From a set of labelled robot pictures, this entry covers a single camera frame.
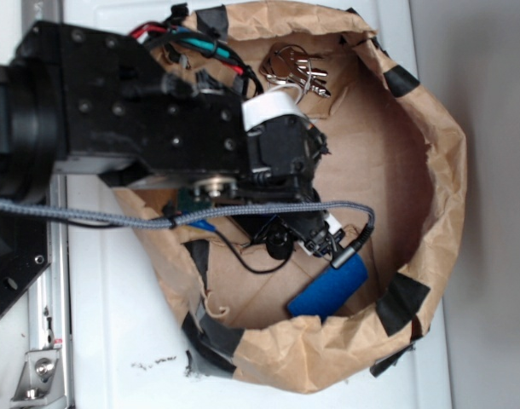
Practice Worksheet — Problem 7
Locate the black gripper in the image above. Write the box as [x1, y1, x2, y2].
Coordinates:
[16, 21, 328, 187]

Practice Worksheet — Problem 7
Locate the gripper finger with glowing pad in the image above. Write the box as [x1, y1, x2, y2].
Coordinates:
[300, 210, 344, 257]

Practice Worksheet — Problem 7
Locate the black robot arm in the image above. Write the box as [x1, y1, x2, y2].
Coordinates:
[0, 21, 344, 258]

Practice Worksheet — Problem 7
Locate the blue sponge block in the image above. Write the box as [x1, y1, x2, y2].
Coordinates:
[286, 255, 368, 321]

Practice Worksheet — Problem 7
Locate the brown paper bag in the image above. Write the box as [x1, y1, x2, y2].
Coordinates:
[137, 1, 467, 394]

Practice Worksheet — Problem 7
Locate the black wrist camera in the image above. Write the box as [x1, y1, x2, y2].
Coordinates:
[242, 187, 346, 260]

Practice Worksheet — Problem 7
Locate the key bunch on wire rings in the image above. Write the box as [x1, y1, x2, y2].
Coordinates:
[259, 43, 332, 100]

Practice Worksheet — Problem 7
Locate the red green wire bundle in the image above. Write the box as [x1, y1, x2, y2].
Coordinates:
[130, 3, 263, 97]

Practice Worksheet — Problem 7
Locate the black cable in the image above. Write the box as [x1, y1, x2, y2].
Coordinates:
[50, 215, 295, 274]

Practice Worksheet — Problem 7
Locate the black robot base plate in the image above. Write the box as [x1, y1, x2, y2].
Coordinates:
[0, 211, 50, 319]

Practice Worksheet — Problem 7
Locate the grey braided cable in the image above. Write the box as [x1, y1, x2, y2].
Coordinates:
[0, 194, 376, 270]

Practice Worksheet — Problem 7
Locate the aluminium frame rail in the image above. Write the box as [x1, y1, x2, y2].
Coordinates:
[10, 174, 75, 409]

